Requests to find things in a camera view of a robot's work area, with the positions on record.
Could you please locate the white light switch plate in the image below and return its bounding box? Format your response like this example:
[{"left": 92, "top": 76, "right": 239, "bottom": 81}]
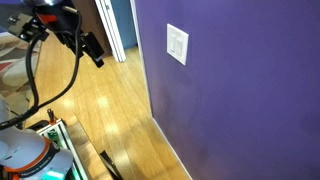
[{"left": 166, "top": 23, "right": 190, "bottom": 67}]

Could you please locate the white wall corner trim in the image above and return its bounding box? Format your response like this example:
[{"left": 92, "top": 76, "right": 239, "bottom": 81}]
[{"left": 129, "top": 0, "right": 154, "bottom": 118}]

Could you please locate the brown wooden cabinet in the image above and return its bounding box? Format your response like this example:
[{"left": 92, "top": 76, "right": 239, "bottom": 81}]
[{"left": 72, "top": 0, "right": 113, "bottom": 56}]

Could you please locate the patterned rug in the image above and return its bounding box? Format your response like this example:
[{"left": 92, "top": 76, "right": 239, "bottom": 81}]
[{"left": 0, "top": 28, "right": 43, "bottom": 113}]

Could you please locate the white door frame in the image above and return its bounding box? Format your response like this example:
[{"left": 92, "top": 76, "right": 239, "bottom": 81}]
[{"left": 94, "top": 0, "right": 128, "bottom": 64}]

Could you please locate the thick black cable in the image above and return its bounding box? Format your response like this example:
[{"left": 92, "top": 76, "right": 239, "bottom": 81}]
[{"left": 0, "top": 33, "right": 43, "bottom": 132}]

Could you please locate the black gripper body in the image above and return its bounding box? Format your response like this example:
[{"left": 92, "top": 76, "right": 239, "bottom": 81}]
[{"left": 34, "top": 2, "right": 85, "bottom": 38}]

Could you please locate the small black clamp lever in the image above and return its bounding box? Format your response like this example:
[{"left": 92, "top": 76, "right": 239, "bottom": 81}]
[{"left": 46, "top": 108, "right": 56, "bottom": 125}]

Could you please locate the thin black cable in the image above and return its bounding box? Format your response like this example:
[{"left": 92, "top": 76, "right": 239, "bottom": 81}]
[{"left": 13, "top": 4, "right": 84, "bottom": 121}]

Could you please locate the white baseboard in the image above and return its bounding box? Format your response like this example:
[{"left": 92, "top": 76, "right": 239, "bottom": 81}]
[{"left": 151, "top": 114, "right": 194, "bottom": 180}]

